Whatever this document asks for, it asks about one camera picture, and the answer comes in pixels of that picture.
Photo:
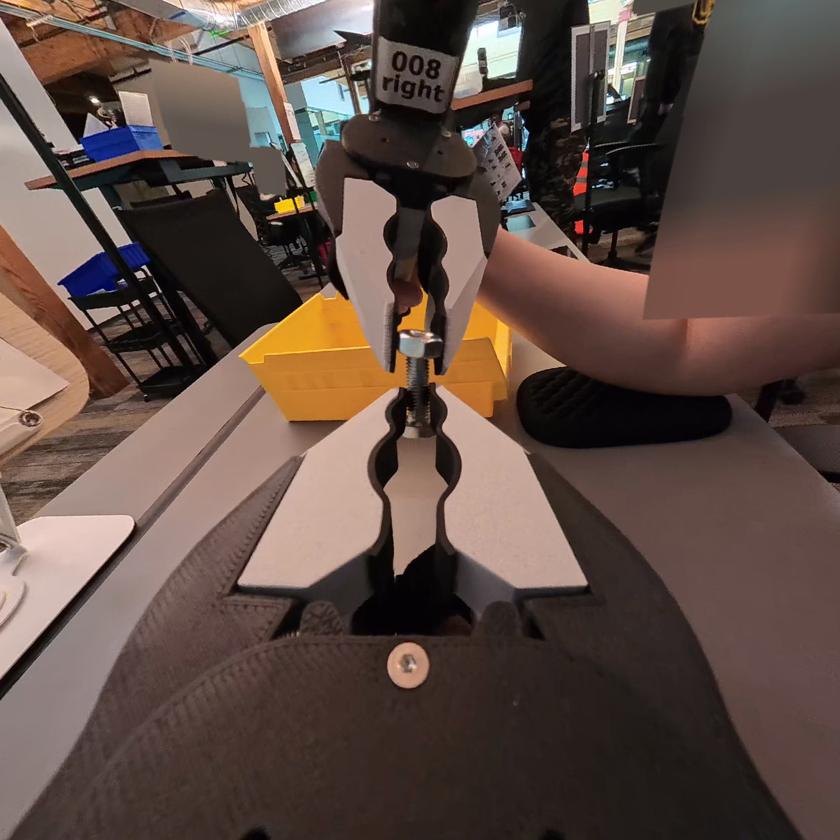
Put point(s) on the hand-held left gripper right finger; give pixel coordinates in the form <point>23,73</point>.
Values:
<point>512,525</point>

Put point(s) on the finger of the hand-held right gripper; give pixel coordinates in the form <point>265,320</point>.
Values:
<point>469,262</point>
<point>361,262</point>

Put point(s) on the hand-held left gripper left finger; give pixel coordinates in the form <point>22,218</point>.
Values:
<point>315,525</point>

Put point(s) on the steel hex nut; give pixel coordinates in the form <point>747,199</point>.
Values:
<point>420,342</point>

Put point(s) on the yellow plastic bin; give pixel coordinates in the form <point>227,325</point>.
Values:
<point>328,367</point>

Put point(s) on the steel hex bolt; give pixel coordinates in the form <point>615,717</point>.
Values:
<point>417,394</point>

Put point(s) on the person's right forearm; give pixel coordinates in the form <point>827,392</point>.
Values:
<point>577,308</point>

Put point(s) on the person's right hand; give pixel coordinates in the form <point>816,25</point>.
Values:
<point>408,295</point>

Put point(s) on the orange striped traffic cone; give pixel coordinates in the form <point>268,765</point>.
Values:
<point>581,184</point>

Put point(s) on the black high-back chair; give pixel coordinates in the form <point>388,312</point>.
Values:
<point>210,262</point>

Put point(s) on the black swivel office chair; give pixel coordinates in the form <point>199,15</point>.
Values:
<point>617,197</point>

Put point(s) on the black wrist rest pad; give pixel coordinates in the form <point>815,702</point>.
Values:
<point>623,407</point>

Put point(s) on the black metal rack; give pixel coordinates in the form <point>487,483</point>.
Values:
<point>167,384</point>

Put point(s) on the wooden top desk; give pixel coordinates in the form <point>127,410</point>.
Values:
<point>131,161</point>

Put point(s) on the blue storage bin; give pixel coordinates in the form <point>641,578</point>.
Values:
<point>98,272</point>
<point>121,144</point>

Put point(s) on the wooden instruction board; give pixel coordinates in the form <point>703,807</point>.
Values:
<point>65,394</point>

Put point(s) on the brown wooden beam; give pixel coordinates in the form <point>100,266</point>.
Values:
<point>52,315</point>

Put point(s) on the printed instruction sheet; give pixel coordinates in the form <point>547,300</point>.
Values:
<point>26,380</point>

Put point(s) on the wooden post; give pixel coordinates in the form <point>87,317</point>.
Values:
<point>272,85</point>

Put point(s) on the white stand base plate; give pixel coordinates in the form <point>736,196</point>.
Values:
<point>65,558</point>

